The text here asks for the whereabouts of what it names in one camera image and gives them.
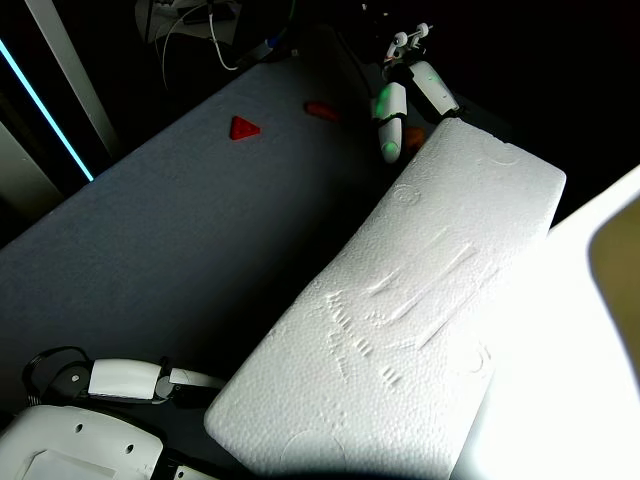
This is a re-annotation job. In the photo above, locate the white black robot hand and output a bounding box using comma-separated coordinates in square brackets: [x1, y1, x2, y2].
[370, 59, 469, 165]
[0, 347, 229, 480]

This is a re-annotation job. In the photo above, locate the white styrofoam block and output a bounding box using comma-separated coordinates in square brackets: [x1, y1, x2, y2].
[203, 117, 568, 480]

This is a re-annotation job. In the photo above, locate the moulded styrofoam tray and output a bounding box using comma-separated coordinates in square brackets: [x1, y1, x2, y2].
[449, 162, 640, 480]

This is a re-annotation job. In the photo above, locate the orange elongated toy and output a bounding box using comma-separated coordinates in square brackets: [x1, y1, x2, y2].
[304, 101, 342, 124]

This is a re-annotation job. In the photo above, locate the grey table cloth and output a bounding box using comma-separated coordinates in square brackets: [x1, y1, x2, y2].
[0, 52, 451, 480]

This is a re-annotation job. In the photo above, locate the cyan light strip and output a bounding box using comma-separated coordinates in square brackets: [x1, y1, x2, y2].
[0, 38, 96, 183]

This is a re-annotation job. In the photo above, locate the grey cable with blue plug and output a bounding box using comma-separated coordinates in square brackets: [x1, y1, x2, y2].
[234, 33, 287, 69]

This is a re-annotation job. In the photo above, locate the thick white cable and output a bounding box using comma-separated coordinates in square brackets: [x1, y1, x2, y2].
[207, 8, 241, 72]

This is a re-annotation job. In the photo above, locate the white frame post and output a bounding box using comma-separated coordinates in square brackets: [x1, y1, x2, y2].
[23, 0, 122, 157]
[0, 121, 65, 214]

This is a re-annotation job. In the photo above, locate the thin white cable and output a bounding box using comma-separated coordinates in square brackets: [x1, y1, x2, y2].
[152, 3, 207, 84]

